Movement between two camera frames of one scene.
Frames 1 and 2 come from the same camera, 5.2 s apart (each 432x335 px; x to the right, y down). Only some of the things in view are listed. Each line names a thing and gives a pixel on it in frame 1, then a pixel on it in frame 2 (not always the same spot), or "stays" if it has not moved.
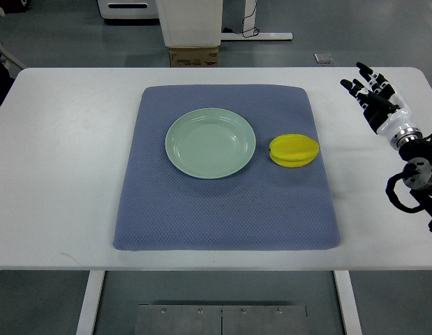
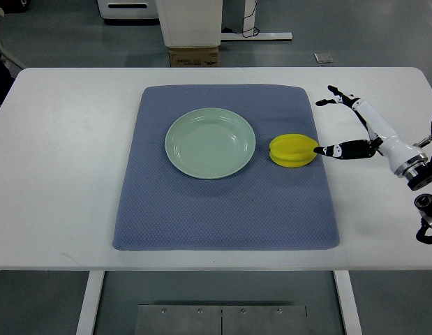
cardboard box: x=194 y=57 stays
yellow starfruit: x=293 y=150 stays
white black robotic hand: x=386 y=114 to x=404 y=160
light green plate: x=210 y=143 stays
